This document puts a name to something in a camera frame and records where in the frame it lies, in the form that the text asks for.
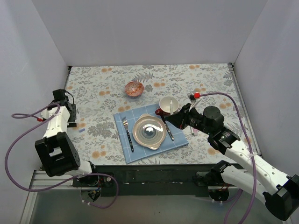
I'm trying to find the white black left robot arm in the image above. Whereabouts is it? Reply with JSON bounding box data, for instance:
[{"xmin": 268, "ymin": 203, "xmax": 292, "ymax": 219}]
[{"xmin": 35, "ymin": 89, "xmax": 100, "ymax": 187}]

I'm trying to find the red white cup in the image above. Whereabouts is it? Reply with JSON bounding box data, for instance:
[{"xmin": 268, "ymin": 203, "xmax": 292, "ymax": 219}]
[{"xmin": 155, "ymin": 96, "xmax": 180, "ymax": 115}]

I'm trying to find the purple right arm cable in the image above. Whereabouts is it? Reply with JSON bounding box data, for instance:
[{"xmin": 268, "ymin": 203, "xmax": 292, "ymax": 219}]
[{"xmin": 199, "ymin": 92, "xmax": 257, "ymax": 224}]

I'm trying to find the cream grey plate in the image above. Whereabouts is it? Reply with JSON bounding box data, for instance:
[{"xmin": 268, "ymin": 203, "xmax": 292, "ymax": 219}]
[{"xmin": 132, "ymin": 114, "xmax": 167, "ymax": 150}]

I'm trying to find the blue checked placemat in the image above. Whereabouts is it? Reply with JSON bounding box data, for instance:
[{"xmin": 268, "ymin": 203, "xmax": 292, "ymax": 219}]
[{"xmin": 114, "ymin": 104, "xmax": 189, "ymax": 164}]

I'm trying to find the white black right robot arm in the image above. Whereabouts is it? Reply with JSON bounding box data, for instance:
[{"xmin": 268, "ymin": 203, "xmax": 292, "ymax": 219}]
[{"xmin": 166, "ymin": 104, "xmax": 299, "ymax": 221}]

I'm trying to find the silver patterned knife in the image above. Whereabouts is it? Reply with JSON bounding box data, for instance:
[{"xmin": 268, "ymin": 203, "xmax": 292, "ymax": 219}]
[{"xmin": 160, "ymin": 115, "xmax": 174, "ymax": 141}]

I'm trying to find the red patterned bowl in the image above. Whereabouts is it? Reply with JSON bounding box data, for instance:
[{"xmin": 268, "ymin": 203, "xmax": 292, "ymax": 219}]
[{"xmin": 125, "ymin": 81, "xmax": 144, "ymax": 98}]

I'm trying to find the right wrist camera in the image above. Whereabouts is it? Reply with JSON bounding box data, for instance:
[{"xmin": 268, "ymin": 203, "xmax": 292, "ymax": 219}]
[{"xmin": 187, "ymin": 91, "xmax": 201, "ymax": 110}]

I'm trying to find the silver fork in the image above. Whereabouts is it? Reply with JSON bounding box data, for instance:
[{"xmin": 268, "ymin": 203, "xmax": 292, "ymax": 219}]
[{"xmin": 121, "ymin": 117, "xmax": 135, "ymax": 153}]

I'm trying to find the floral patterned tablecloth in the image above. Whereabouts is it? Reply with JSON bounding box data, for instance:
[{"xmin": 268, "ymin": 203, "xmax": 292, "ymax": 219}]
[{"xmin": 65, "ymin": 63, "xmax": 259, "ymax": 165}]

